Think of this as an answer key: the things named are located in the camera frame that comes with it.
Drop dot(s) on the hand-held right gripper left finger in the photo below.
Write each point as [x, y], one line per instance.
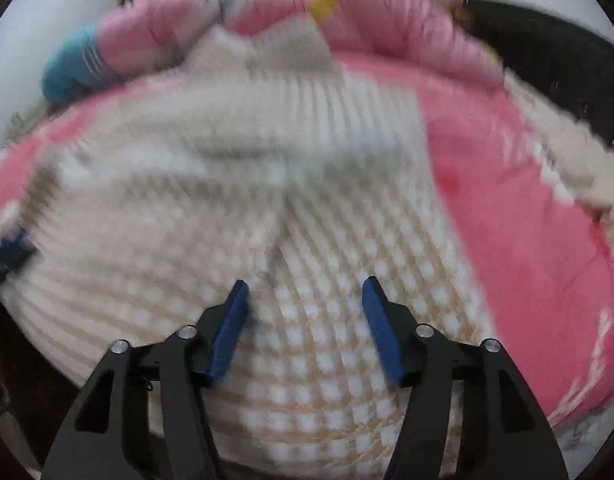
[229, 332]

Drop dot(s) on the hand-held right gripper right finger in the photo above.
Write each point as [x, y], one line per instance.
[382, 332]

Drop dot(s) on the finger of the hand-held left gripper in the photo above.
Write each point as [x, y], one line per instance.
[12, 252]

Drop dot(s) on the beige houndstooth coat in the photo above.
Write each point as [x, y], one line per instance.
[287, 170]

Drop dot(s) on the pink floral blanket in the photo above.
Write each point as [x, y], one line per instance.
[512, 240]

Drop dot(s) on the white fluffy garment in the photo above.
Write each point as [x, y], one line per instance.
[577, 160]

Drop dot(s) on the pink floral quilt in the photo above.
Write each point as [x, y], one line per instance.
[387, 15]

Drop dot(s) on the black padded headboard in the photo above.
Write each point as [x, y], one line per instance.
[552, 45]

